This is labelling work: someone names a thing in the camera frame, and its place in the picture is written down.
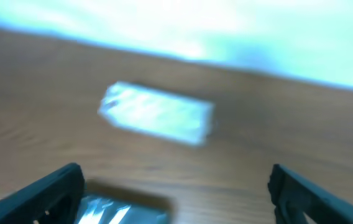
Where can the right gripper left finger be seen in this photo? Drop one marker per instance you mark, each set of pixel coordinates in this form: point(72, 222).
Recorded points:
point(49, 189)

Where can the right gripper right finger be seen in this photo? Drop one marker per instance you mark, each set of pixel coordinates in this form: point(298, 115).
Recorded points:
point(294, 193)

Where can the black tray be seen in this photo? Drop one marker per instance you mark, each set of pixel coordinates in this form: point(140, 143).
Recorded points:
point(126, 194)

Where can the white test tube rack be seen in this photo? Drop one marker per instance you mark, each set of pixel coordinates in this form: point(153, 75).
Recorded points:
point(158, 112)

